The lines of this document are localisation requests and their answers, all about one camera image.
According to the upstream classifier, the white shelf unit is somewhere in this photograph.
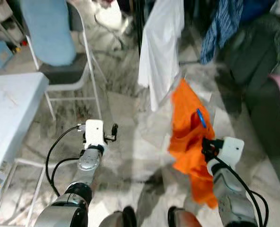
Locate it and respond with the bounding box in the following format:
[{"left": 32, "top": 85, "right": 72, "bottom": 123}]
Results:
[{"left": 0, "top": 0, "right": 25, "bottom": 45}]

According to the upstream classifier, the robot left leg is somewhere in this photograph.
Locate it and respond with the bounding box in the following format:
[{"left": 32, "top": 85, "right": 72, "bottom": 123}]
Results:
[{"left": 98, "top": 206, "right": 136, "bottom": 227}]

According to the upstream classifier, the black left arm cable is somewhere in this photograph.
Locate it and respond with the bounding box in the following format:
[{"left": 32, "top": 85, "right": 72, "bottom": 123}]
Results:
[{"left": 45, "top": 124, "right": 88, "bottom": 197}]

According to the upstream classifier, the white hanging garment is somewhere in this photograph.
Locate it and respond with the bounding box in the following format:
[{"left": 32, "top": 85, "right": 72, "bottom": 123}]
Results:
[{"left": 137, "top": 0, "right": 185, "bottom": 112}]

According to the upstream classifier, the white tubular floor rack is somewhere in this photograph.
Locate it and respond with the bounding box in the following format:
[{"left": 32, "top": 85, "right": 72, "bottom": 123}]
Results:
[{"left": 0, "top": 158, "right": 51, "bottom": 223}]

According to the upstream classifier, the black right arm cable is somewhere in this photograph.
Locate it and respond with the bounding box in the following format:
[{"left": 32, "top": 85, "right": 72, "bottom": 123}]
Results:
[{"left": 215, "top": 158, "right": 270, "bottom": 227}]

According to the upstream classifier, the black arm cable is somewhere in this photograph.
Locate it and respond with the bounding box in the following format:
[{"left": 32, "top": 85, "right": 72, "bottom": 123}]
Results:
[
  {"left": 215, "top": 158, "right": 270, "bottom": 227},
  {"left": 45, "top": 124, "right": 88, "bottom": 197}
]

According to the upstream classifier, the robot right leg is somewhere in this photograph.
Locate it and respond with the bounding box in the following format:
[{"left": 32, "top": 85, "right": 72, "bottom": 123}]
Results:
[{"left": 168, "top": 206, "right": 203, "bottom": 227}]

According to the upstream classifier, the black metal clothes rack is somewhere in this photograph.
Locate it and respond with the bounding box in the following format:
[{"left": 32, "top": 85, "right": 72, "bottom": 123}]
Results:
[{"left": 132, "top": 0, "right": 146, "bottom": 45}]

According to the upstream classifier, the white folding chair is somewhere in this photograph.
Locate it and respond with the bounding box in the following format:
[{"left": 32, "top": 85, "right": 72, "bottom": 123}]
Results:
[{"left": 21, "top": 0, "right": 102, "bottom": 121}]

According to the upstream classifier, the blue plaid garment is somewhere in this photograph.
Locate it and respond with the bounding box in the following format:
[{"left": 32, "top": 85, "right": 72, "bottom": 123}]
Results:
[{"left": 200, "top": 0, "right": 244, "bottom": 65}]

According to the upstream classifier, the blue plastic hanger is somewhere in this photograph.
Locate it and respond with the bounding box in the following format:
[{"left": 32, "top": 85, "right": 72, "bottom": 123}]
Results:
[{"left": 195, "top": 108, "right": 207, "bottom": 129}]

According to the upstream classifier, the dark blue garment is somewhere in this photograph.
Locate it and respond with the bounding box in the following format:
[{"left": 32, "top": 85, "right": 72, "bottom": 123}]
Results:
[{"left": 241, "top": 0, "right": 277, "bottom": 24}]

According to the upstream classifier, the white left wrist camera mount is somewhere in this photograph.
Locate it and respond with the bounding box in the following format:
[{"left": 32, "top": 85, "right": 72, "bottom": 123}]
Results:
[{"left": 83, "top": 119, "right": 107, "bottom": 148}]

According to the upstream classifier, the light blue cushion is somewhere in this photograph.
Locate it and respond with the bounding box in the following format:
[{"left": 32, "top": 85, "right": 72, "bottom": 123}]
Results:
[{"left": 21, "top": 0, "right": 77, "bottom": 67}]

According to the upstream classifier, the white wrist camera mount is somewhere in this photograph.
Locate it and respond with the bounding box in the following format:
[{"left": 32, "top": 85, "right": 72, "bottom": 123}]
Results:
[
  {"left": 83, "top": 119, "right": 107, "bottom": 148},
  {"left": 207, "top": 137, "right": 245, "bottom": 175}
]

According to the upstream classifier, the white folding metal frame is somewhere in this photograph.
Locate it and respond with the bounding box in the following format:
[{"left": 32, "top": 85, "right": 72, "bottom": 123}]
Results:
[{"left": 93, "top": 0, "right": 131, "bottom": 50}]

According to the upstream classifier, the robot leg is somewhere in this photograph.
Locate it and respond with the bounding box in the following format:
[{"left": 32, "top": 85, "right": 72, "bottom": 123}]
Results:
[
  {"left": 98, "top": 206, "right": 136, "bottom": 227},
  {"left": 168, "top": 206, "right": 203, "bottom": 227}
]

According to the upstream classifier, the pale blue-white table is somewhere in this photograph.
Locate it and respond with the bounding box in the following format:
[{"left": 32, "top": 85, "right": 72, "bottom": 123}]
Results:
[{"left": 0, "top": 72, "right": 50, "bottom": 173}]

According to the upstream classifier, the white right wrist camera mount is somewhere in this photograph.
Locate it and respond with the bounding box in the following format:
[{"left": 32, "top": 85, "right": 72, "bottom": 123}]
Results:
[{"left": 207, "top": 137, "right": 245, "bottom": 175}]

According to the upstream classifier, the orange shirt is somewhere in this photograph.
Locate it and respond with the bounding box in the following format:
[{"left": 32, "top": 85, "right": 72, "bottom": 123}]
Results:
[{"left": 168, "top": 78, "right": 219, "bottom": 210}]

